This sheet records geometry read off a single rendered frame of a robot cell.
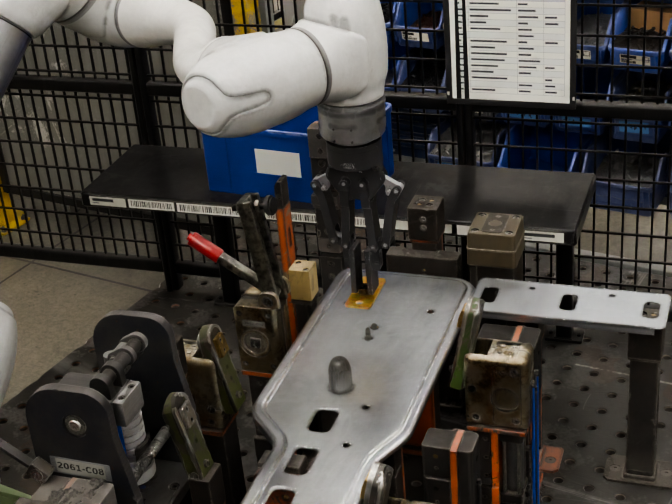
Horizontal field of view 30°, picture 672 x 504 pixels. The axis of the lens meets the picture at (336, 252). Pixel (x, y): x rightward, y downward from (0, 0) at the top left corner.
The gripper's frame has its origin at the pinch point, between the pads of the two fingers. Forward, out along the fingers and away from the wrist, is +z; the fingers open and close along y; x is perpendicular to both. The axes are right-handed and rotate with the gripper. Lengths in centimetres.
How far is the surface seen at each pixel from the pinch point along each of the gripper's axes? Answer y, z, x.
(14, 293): -175, 113, 152
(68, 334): -144, 113, 133
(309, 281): -11.0, 7.0, 6.3
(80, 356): -69, 42, 28
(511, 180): 11, 9, 49
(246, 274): -17.9, 2.6, -0.7
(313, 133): -16.9, -7.1, 28.8
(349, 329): -3.6, 11.8, 1.7
